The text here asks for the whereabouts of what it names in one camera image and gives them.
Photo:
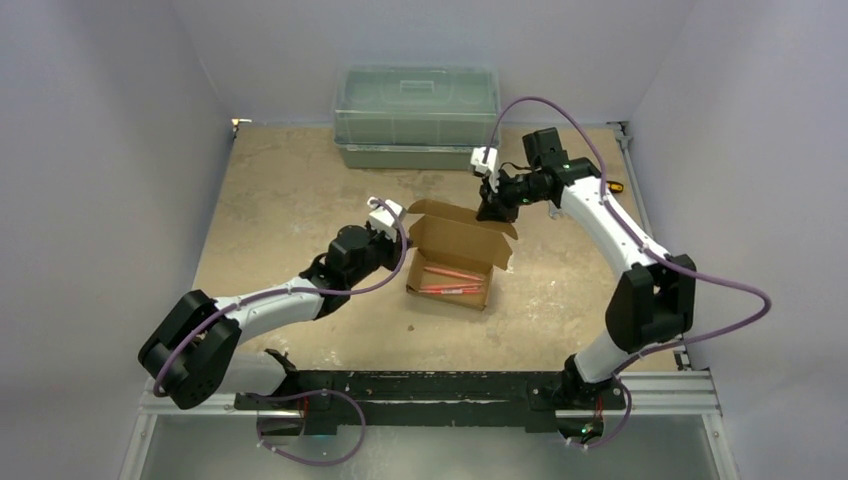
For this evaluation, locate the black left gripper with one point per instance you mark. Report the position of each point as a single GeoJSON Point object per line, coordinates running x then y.
{"type": "Point", "coordinates": [395, 248]}

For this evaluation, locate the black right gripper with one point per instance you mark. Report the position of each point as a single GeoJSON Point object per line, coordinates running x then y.
{"type": "Point", "coordinates": [495, 201]}

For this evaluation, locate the brown cardboard box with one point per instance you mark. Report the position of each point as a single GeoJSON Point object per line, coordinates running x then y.
{"type": "Point", "coordinates": [449, 236]}

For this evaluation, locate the red pen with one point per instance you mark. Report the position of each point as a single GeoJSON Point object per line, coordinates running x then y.
{"type": "Point", "coordinates": [454, 291]}
{"type": "Point", "coordinates": [453, 274]}
{"type": "Point", "coordinates": [450, 286]}

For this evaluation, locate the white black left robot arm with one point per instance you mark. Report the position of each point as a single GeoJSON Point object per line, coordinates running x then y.
{"type": "Point", "coordinates": [192, 350]}

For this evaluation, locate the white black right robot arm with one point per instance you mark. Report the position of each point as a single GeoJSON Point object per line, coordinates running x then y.
{"type": "Point", "coordinates": [652, 303]}

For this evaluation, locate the green clear-lid plastic toolbox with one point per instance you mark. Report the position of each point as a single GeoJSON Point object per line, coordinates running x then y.
{"type": "Point", "coordinates": [414, 117]}

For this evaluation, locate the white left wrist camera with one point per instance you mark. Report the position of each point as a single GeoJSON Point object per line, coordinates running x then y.
{"type": "Point", "coordinates": [386, 216]}

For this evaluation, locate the black yellow handled screwdriver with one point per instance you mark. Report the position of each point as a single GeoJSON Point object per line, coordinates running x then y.
{"type": "Point", "coordinates": [615, 187]}

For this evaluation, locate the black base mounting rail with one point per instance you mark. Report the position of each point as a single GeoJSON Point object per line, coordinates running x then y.
{"type": "Point", "coordinates": [535, 401]}

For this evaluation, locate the aluminium frame extrusion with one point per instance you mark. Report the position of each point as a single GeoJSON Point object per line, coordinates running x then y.
{"type": "Point", "coordinates": [652, 393]}

